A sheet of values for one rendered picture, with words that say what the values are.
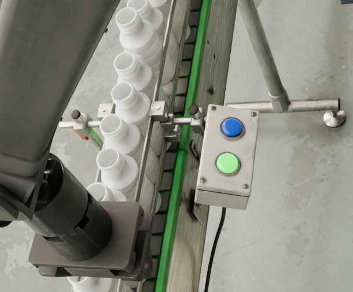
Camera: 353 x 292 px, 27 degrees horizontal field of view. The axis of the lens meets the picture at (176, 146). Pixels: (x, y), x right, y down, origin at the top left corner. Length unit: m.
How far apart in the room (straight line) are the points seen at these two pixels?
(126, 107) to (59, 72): 0.73
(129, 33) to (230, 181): 0.29
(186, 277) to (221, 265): 0.98
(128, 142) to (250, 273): 1.15
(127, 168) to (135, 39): 0.22
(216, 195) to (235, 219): 1.21
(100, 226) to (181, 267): 0.59
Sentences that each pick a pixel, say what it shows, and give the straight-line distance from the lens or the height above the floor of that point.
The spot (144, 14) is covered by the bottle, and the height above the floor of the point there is 1.15.
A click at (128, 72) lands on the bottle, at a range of 1.16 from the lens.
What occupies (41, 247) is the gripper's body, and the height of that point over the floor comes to 1.45.
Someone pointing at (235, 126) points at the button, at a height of 1.12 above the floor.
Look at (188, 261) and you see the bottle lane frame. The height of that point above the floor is 0.90.
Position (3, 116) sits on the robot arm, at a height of 1.69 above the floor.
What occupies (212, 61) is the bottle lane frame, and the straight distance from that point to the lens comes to 1.41.
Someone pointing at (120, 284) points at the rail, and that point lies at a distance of 1.04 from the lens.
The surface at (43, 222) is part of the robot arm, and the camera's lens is 0.60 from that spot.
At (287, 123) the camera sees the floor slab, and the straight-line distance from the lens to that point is 2.40.
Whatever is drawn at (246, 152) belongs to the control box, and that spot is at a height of 1.10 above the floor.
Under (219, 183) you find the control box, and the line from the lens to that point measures 1.05.
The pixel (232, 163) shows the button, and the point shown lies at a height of 1.12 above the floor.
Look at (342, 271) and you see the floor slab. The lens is 2.16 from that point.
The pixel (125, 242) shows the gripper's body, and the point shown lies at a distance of 0.66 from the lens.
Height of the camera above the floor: 2.02
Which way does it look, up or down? 55 degrees down
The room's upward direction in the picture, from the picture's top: 32 degrees counter-clockwise
